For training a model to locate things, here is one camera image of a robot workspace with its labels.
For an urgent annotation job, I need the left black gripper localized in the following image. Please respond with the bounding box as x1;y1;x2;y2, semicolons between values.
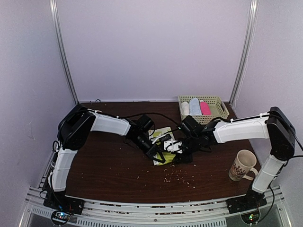
130;134;165;163

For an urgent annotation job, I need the green patterned towel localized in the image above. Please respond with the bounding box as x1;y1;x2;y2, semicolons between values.
148;127;175;166

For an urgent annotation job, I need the pink towel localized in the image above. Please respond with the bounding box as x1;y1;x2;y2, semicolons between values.
199;102;212;115

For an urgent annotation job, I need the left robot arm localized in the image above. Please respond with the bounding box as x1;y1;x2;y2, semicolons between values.
47;104;166;210

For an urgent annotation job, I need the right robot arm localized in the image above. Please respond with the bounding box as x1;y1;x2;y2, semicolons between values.
173;106;300;209

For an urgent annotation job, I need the white rolled towel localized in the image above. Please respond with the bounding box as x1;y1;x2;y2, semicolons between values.
180;102;190;116

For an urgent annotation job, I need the light blue rolled towel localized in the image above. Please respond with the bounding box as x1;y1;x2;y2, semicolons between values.
189;97;202;116

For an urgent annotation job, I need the green plastic basket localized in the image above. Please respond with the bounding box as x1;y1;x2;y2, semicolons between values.
178;96;230;124

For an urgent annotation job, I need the cream mug red pattern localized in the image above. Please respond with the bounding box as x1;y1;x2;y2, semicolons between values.
228;149;258;182

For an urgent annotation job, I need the right circuit board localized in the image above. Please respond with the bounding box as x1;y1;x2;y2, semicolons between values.
241;211;260;225

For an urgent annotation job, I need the circuit board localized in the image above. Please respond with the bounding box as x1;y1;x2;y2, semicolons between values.
51;210;71;225
241;211;260;225

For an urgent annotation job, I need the left circuit board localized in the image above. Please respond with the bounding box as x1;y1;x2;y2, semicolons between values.
51;210;71;225

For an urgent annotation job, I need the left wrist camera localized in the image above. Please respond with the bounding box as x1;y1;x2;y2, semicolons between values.
152;134;172;144

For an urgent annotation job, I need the aluminium front rail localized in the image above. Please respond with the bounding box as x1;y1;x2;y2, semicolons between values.
17;187;294;227

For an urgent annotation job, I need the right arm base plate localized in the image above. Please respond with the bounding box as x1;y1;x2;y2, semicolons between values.
226;195;267;214

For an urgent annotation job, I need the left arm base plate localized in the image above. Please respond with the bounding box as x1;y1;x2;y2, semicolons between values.
43;195;85;215

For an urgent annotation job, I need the right aluminium corner post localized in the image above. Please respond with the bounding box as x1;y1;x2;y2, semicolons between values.
229;0;259;108

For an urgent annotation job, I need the aluminium corner post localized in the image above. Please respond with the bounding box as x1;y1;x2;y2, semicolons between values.
229;0;259;108
49;0;79;104

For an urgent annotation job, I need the left aluminium corner post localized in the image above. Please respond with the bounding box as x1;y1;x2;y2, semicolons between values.
49;0;79;104

